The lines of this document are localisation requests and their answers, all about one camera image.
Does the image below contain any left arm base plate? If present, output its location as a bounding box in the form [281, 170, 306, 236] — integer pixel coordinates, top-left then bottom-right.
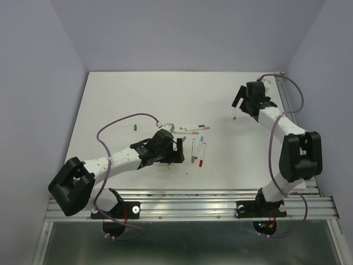
[90, 188, 141, 240]

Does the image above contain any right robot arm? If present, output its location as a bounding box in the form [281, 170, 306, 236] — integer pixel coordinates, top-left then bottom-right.
[232, 81, 323, 215]

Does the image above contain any right side aluminium rail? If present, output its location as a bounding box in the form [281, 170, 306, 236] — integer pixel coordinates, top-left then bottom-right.
[274, 73, 297, 125]

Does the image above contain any pink cap marker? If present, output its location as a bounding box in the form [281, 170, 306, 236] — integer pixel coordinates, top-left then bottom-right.
[185, 126, 210, 131]

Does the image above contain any light blue cap marker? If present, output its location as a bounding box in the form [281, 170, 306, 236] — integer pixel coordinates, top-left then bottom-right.
[195, 136, 204, 159]

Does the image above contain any beige cap marker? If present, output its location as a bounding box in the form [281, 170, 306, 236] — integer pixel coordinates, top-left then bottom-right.
[173, 130, 199, 135]

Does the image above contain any front aluminium rail frame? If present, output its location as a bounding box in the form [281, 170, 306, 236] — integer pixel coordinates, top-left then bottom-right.
[45, 189, 340, 221]

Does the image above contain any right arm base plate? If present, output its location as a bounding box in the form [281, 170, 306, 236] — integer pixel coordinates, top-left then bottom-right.
[235, 200, 287, 236]

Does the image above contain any green cap marker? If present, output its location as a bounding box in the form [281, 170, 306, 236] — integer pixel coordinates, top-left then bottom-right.
[180, 125, 205, 130]

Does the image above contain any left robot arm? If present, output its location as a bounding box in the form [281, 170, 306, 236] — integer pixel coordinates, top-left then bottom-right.
[48, 129, 185, 216]

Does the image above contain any red cap marker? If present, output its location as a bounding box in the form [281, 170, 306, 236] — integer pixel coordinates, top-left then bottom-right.
[199, 142, 206, 167]

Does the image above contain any brown cap marker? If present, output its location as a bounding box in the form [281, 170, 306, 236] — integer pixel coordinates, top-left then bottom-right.
[191, 138, 196, 163]

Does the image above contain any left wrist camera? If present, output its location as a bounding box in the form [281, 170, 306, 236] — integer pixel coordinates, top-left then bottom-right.
[162, 124, 175, 134]

